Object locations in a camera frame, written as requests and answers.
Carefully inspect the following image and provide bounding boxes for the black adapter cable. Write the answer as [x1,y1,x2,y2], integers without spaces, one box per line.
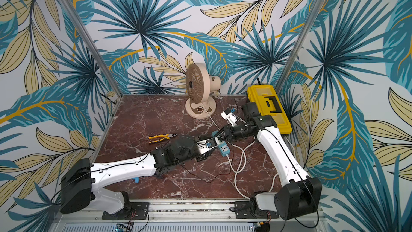
[178,154,236,184]

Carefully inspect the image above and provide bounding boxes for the teal power strip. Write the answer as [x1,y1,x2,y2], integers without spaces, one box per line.
[211,131,230,157]

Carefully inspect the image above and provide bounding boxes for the white fan power cable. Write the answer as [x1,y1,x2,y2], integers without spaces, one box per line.
[202,107,223,136]

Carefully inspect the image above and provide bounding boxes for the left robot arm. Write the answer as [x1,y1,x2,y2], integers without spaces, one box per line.
[60,134,211,215]

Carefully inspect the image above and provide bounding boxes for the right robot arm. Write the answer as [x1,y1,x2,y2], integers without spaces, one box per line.
[219,115,322,220]

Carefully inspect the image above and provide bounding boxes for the beige desk fan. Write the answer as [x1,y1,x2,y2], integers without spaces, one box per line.
[185,63,221,119]

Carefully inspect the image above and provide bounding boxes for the yellow black toolbox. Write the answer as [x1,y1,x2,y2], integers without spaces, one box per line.
[247,84,292,135]

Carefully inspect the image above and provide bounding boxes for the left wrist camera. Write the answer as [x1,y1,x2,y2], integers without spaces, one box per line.
[196,138,217,155]

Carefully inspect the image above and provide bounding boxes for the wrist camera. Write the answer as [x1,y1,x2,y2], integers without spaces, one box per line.
[196,138,217,155]
[221,108,238,127]

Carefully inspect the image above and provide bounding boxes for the yellow handled pliers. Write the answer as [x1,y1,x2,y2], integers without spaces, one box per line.
[149,133,177,144]

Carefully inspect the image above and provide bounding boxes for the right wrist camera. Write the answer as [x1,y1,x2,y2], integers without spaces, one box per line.
[221,108,238,127]

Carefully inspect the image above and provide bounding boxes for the white power strip cable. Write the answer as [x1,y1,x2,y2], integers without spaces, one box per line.
[226,141,279,200]

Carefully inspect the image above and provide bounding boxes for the aluminium front rail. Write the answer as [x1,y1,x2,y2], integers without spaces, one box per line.
[49,199,331,232]

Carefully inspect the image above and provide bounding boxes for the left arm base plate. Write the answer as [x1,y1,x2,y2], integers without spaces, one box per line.
[102,202,150,220]

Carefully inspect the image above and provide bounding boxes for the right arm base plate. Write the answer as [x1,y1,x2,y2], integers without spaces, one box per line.
[229,201,279,220]

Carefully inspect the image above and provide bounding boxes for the right aluminium corner post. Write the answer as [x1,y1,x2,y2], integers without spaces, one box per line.
[275,0,326,92]

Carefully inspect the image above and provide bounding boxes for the aluminium corner post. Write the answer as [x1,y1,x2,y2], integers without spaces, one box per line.
[275,0,326,92]
[58,0,123,98]

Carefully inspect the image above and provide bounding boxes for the left aluminium corner post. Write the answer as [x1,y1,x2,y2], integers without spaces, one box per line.
[58,0,123,98]

